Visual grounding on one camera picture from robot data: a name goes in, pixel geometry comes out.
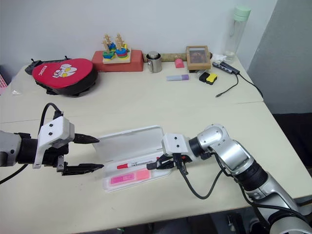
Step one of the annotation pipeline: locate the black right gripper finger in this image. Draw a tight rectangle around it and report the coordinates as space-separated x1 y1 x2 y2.
156 155 175 164
152 159 177 171

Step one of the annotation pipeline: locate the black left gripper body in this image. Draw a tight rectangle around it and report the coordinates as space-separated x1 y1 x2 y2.
41 144 70 168

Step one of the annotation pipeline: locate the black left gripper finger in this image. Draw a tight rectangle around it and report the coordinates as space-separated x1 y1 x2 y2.
57 156 105 176
73 133 100 144

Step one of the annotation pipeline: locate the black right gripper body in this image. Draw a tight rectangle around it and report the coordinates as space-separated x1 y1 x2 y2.
170 153 193 169

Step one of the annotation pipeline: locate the white marker with red cap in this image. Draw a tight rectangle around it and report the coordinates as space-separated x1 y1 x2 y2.
116 156 161 170

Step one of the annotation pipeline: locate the white plastic pencil case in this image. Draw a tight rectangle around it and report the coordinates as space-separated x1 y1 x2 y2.
94 125 173 194

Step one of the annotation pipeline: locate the pink eraser with sleeve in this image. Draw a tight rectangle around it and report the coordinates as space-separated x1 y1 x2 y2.
110 170 150 185

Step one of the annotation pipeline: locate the red cartoon print bag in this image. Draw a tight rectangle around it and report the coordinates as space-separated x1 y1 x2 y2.
25 55 99 98

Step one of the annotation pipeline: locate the purple highlighter pen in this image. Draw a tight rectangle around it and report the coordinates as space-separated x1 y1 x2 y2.
166 74 190 81

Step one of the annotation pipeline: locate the pink patterned box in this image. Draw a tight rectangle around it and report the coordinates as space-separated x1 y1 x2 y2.
0 73 9 95

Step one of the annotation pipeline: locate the black and yellow board eraser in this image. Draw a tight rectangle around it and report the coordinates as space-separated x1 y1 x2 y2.
205 73 218 85

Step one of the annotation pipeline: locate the red brick block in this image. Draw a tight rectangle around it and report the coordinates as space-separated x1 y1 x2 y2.
92 50 144 73

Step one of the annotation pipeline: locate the steel cup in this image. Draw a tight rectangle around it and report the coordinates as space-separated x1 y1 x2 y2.
145 51 163 73

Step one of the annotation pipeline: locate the wooden log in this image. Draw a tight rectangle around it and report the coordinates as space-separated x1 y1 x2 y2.
160 53 188 62

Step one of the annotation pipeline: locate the grey usb hub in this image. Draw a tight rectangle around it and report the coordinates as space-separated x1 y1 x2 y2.
212 60 241 75

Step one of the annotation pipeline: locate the clear bottle with green lid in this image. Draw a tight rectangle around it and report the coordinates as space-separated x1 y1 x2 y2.
224 6 252 61

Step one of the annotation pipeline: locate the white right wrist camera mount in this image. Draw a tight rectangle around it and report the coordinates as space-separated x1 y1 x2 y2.
161 133 195 163

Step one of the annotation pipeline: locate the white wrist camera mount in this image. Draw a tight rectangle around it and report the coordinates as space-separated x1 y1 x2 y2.
161 133 195 163
33 116 75 169

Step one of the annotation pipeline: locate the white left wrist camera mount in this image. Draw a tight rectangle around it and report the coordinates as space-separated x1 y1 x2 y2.
33 116 75 169

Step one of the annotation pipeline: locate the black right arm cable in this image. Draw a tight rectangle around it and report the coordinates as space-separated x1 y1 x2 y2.
178 151 256 208

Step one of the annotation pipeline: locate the wooden ring stacking toy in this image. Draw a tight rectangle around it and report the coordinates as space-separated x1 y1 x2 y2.
101 33 132 65

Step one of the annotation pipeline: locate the black usb plug cable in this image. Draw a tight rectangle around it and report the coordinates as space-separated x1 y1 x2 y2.
215 72 240 98

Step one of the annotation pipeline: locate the thin black cable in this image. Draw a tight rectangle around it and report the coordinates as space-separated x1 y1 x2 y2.
238 73 265 97

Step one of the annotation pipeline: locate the wooden picture frame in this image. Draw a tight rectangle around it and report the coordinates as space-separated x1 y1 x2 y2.
185 45 212 74

